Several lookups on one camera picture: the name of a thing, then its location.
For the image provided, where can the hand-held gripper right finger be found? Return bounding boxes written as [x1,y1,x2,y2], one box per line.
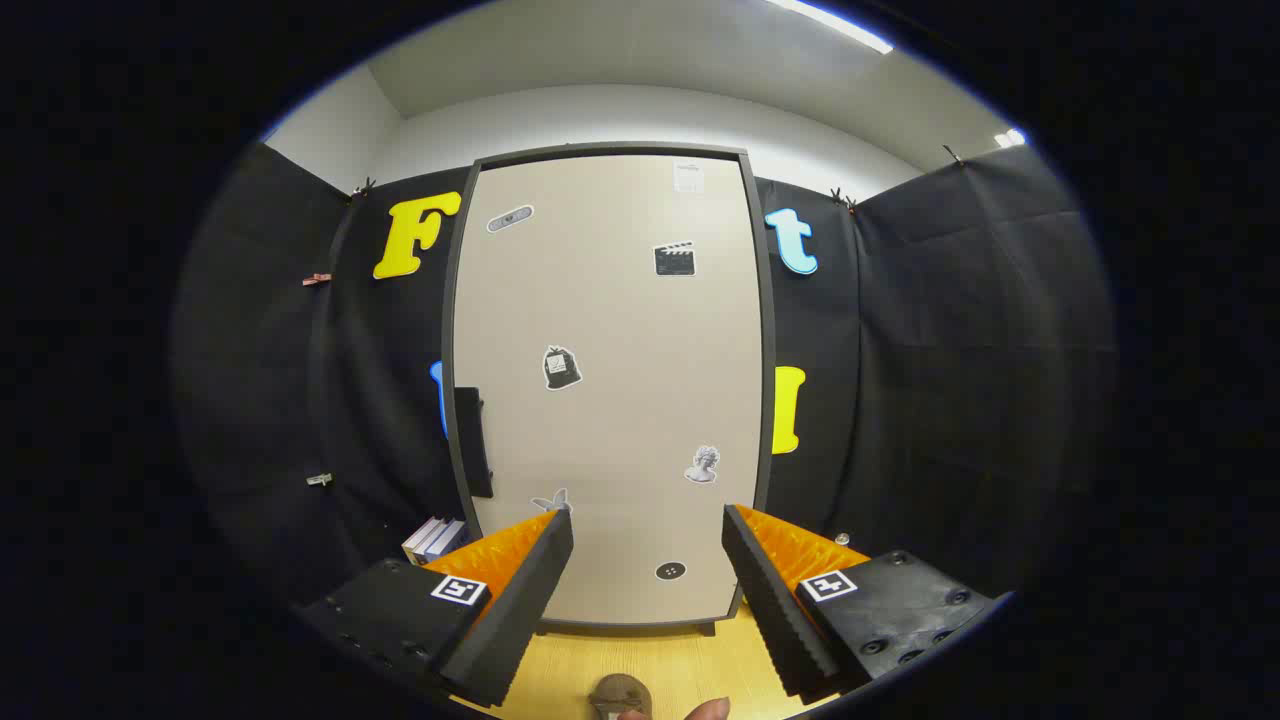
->
[722,504,1001,703]

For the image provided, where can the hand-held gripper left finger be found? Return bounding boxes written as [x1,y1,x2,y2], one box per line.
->
[295,508,576,709]

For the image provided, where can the brown fuzzy slipper shoe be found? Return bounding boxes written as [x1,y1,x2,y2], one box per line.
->
[588,673,653,720]

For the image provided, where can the grey shoe cabinet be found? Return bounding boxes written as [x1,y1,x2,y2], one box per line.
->
[441,142,779,637]

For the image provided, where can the stack of books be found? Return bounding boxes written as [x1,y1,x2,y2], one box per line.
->
[402,516,468,567]

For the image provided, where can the black backdrop cloth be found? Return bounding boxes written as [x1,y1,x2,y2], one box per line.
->
[170,140,1116,611]

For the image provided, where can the long ceiling light strip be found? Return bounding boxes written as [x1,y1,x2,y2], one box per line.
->
[765,0,894,55]

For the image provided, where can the black door handle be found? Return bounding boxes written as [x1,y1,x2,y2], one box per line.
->
[455,387,495,499]

